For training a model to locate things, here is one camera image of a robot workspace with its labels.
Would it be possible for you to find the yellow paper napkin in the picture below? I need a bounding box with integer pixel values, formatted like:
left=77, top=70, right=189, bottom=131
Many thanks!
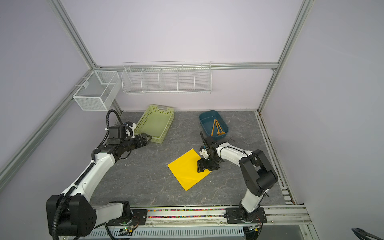
left=168, top=149, right=211, bottom=191

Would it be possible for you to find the orange plastic spoon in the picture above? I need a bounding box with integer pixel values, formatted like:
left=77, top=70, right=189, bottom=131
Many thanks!
left=218, top=121, right=226, bottom=135

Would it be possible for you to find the orange plastic fork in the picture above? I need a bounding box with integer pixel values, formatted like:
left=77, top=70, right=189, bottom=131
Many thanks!
left=215, top=120, right=222, bottom=136

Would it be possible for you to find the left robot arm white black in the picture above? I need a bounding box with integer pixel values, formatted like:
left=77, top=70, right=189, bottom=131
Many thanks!
left=46, top=110, right=152, bottom=240

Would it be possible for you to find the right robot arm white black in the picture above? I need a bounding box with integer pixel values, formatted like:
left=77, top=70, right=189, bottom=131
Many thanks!
left=197, top=132, right=279, bottom=225

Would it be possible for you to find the orange plastic knife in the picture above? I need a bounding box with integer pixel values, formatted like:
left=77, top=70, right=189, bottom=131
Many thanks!
left=211, top=119, right=216, bottom=137

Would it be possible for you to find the green perforated plastic basket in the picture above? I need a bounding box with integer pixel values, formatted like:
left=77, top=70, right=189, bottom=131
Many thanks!
left=135, top=105, right=175, bottom=144

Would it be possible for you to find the dark teal plastic bin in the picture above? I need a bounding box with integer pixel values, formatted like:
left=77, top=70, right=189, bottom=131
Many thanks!
left=199, top=110, right=229, bottom=141

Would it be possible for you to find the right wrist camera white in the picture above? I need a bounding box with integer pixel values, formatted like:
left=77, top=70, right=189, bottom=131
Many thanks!
left=199, top=146, right=209, bottom=159

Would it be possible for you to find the white mesh wall basket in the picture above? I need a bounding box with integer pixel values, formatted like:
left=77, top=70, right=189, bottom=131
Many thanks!
left=73, top=71, right=122, bottom=112

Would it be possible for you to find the white wire shelf rack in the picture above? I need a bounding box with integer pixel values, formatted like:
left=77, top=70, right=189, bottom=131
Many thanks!
left=122, top=61, right=213, bottom=94

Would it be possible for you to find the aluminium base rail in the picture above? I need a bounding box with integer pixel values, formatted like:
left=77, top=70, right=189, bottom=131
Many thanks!
left=53, top=205, right=320, bottom=240

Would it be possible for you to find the black cable at corner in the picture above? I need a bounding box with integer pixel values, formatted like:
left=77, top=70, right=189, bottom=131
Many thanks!
left=351, top=227, right=384, bottom=240

